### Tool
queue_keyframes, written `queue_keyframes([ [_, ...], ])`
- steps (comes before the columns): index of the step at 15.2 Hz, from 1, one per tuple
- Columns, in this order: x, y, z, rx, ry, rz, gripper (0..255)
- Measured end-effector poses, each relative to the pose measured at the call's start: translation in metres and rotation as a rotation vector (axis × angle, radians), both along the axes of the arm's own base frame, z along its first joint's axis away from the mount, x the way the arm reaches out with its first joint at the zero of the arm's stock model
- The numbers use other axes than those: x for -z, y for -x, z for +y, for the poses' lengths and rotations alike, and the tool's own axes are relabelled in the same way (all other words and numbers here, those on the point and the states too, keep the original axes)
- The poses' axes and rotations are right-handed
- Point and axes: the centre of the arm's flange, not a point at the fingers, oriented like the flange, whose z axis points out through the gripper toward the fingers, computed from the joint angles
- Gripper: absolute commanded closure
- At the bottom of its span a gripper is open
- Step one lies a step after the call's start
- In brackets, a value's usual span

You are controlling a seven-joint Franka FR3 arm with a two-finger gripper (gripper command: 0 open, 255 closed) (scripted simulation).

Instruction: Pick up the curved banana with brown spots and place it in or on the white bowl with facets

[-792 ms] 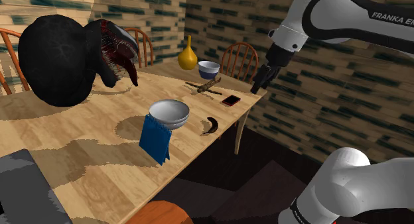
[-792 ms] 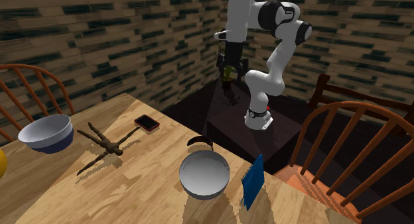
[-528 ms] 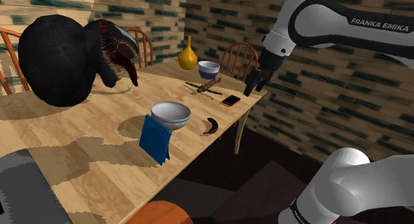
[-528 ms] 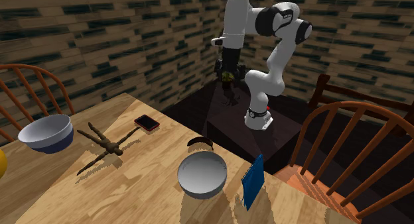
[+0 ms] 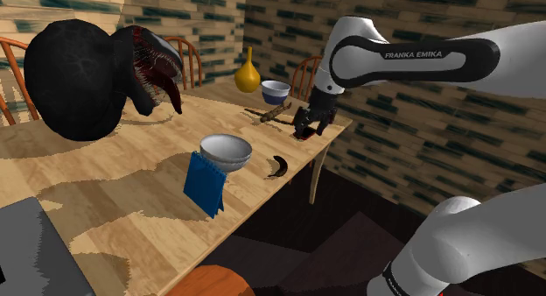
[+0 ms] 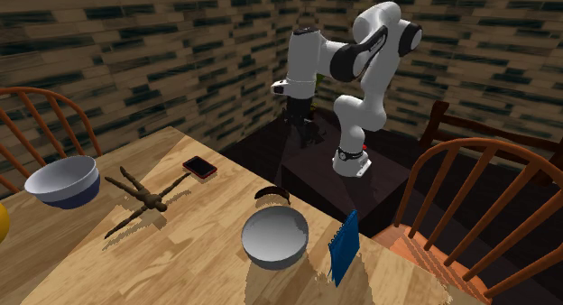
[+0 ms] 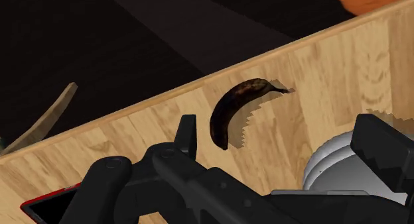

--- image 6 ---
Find dark robot stand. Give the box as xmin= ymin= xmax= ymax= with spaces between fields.
xmin=273 ymin=117 xmax=412 ymax=237

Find dark brown banana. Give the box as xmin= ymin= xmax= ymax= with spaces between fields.
xmin=254 ymin=185 xmax=292 ymax=206

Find black phone with red case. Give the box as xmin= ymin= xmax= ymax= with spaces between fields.
xmin=182 ymin=155 xmax=218 ymax=180

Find grey bowl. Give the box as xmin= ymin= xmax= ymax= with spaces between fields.
xmin=240 ymin=206 xmax=309 ymax=271

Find dark brown wooden chair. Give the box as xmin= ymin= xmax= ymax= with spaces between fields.
xmin=417 ymin=100 xmax=563 ymax=188

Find blue spiral notebook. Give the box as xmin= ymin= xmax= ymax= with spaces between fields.
xmin=328 ymin=208 xmax=361 ymax=288

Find brown wooden stick figure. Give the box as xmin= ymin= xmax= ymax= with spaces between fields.
xmin=104 ymin=165 xmax=192 ymax=240

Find orange wooden spindle chair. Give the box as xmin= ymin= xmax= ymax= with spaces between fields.
xmin=371 ymin=136 xmax=563 ymax=305
xmin=0 ymin=86 xmax=103 ymax=195

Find light wooden table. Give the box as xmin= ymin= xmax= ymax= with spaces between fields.
xmin=0 ymin=125 xmax=485 ymax=305

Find white bowl with blue base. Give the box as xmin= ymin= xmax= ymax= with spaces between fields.
xmin=23 ymin=155 xmax=101 ymax=210

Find yellow round object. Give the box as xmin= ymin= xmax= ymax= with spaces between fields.
xmin=0 ymin=202 xmax=11 ymax=245

